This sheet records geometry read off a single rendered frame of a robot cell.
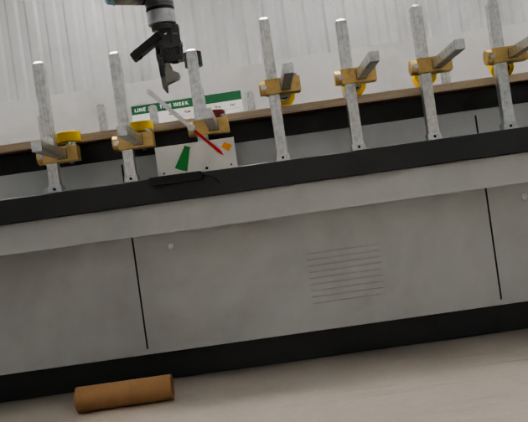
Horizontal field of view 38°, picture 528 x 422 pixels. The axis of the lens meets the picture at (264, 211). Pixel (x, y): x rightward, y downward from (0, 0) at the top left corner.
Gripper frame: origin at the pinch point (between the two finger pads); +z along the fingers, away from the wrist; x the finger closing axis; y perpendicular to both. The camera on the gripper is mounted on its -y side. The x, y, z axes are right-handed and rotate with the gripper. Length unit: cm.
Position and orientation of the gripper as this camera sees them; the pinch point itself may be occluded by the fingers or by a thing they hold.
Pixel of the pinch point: (164, 89)
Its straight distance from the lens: 251.9
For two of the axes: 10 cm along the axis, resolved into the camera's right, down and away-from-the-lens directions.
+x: 0.0, 0.0, 10.0
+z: 1.4, 9.9, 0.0
